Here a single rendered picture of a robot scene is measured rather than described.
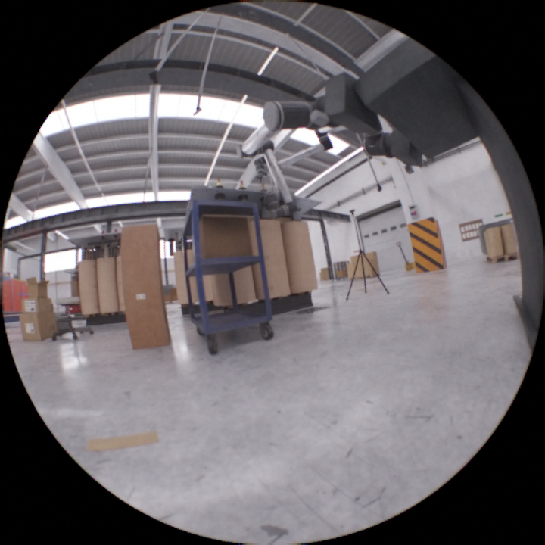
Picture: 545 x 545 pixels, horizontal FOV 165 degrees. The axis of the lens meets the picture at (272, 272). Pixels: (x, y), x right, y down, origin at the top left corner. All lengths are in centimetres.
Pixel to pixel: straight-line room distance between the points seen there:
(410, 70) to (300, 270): 211
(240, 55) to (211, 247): 980
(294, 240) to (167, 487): 229
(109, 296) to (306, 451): 351
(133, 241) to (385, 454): 166
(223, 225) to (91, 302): 308
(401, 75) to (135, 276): 192
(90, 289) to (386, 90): 416
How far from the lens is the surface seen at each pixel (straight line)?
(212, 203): 120
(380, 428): 49
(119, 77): 517
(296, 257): 225
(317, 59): 907
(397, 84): 104
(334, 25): 1062
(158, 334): 149
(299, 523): 37
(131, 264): 151
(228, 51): 1025
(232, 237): 118
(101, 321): 391
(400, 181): 662
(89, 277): 383
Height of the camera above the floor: 35
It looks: 3 degrees up
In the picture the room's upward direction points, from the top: 8 degrees counter-clockwise
